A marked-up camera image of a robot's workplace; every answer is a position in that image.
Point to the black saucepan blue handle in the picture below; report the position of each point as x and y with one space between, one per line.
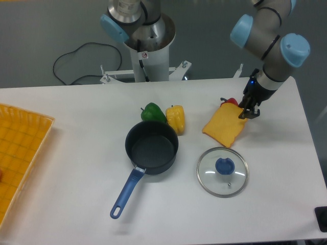
152 147

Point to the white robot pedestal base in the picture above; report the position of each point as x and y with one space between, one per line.
149 48

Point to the red toy bell pepper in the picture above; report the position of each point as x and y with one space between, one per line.
230 101

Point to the yellow toy bell pepper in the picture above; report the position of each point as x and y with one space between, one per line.
176 118

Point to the black object at table edge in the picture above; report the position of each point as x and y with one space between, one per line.
320 213

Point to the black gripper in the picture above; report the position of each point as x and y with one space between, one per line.
253 95

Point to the glass pot lid blue knob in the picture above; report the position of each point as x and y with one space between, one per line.
222 172

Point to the green toy bell pepper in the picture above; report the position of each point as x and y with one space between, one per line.
153 112

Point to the yellow woven basket tray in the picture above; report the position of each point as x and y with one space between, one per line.
23 133

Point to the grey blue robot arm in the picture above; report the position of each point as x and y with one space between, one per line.
257 34

